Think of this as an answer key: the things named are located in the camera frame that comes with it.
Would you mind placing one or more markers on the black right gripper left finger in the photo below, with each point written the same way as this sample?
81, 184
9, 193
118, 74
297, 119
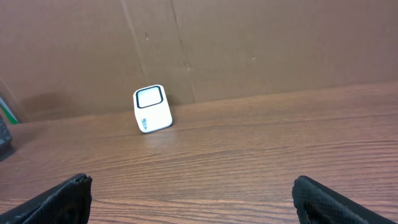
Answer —
68, 202

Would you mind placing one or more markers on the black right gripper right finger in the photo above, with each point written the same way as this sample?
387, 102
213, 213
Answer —
318, 204

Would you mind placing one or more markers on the white barcode scanner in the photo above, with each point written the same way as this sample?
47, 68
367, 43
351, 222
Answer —
151, 109

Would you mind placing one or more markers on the dark grey plastic basket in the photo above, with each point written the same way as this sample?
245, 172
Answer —
8, 147

